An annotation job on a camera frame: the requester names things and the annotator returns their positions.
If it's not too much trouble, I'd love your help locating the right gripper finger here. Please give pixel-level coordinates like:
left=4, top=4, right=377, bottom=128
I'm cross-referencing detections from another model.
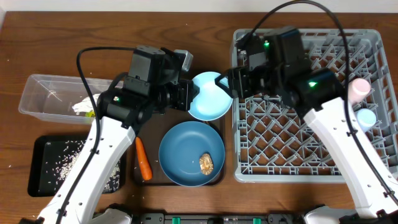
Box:
left=215, top=82, right=233, bottom=98
left=215, top=73, right=228, bottom=83

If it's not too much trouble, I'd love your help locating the light blue rice bowl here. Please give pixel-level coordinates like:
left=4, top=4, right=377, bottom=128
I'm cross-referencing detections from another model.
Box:
left=188, top=72, right=233, bottom=121

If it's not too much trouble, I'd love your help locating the dark blue plate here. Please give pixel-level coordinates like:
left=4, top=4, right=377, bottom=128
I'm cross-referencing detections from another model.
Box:
left=159, top=121, right=226, bottom=187

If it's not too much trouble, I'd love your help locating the brown mushroom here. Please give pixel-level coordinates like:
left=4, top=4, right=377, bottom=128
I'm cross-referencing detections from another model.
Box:
left=199, top=153, right=214, bottom=175

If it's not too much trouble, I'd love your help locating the orange carrot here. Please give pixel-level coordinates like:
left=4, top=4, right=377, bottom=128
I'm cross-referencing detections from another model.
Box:
left=135, top=137, right=152, bottom=180

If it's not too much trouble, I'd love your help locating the yellow green snack wrapper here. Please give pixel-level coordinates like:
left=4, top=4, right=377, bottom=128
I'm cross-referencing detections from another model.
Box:
left=85, top=110, right=95, bottom=118

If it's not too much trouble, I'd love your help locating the white tissue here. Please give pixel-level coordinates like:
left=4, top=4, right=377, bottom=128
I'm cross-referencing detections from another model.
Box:
left=72, top=96, right=93, bottom=115

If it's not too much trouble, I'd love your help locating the pink plastic cup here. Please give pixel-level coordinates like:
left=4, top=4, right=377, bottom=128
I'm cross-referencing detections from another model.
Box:
left=348, top=78, right=371, bottom=105

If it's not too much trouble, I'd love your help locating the light blue plastic cup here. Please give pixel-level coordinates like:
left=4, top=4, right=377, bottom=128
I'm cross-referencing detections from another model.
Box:
left=355, top=108, right=377, bottom=132

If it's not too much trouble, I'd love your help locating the white rice pile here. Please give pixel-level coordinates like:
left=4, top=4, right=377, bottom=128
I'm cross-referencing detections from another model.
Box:
left=46, top=139, right=121, bottom=192

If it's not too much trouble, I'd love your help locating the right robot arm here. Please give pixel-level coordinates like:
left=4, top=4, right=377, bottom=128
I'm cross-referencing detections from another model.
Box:
left=225, top=27, right=397, bottom=223

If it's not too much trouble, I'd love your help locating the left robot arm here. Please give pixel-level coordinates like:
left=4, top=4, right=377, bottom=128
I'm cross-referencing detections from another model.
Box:
left=33, top=45, right=198, bottom=223

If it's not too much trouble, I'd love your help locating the black waste tray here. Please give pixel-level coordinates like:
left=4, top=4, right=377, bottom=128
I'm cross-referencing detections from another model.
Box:
left=27, top=134, right=127, bottom=198

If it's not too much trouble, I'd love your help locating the dark brown serving tray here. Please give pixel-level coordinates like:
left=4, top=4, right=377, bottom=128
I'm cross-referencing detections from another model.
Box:
left=131, top=108, right=224, bottom=186

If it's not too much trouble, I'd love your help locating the clear plastic bin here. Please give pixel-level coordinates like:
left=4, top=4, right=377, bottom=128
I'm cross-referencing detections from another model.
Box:
left=18, top=73, right=125, bottom=125

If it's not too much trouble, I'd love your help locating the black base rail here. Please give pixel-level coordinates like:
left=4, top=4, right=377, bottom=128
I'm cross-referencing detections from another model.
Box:
left=93, top=203, right=398, bottom=224

